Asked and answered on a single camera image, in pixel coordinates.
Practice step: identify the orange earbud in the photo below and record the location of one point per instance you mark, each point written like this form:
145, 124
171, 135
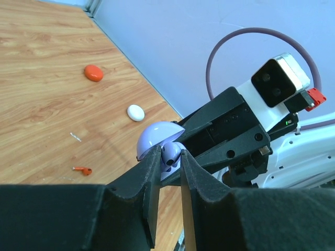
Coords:
84, 170

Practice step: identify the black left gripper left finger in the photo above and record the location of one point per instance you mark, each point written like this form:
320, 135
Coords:
121, 215

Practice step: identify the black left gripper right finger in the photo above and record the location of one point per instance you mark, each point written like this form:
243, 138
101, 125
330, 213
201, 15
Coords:
217, 217

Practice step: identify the lilac earbud charging case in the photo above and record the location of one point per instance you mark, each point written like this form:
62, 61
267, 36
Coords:
159, 133

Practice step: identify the orange earbud charging case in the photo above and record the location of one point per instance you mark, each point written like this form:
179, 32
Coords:
93, 73

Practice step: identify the white earbud charging case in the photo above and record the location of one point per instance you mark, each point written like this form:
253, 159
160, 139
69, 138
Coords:
135, 113

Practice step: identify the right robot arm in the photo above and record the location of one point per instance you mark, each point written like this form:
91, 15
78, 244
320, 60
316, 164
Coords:
302, 155

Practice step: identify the lilac earbud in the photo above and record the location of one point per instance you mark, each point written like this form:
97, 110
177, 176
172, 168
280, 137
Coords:
171, 152

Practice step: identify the aluminium corner frame post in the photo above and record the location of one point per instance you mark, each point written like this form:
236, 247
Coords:
91, 7

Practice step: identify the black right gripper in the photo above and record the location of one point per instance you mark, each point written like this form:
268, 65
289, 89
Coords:
226, 133

